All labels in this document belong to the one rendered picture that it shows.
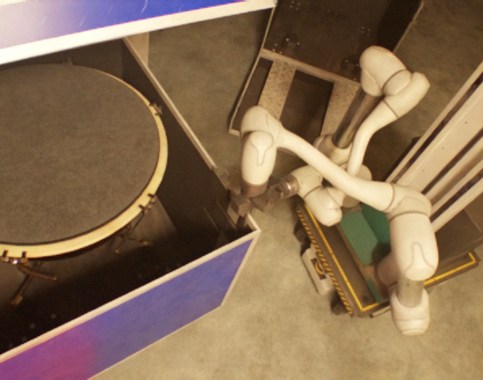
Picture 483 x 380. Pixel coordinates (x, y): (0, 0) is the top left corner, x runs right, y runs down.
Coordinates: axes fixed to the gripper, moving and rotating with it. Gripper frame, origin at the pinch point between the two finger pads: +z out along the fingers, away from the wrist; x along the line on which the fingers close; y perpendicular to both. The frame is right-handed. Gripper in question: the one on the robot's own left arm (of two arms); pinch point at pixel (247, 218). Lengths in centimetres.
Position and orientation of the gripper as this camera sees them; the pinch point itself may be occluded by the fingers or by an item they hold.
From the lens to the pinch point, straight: 149.6
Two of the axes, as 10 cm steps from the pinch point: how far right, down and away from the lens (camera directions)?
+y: -5.6, -6.4, 5.2
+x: -8.2, 3.5, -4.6
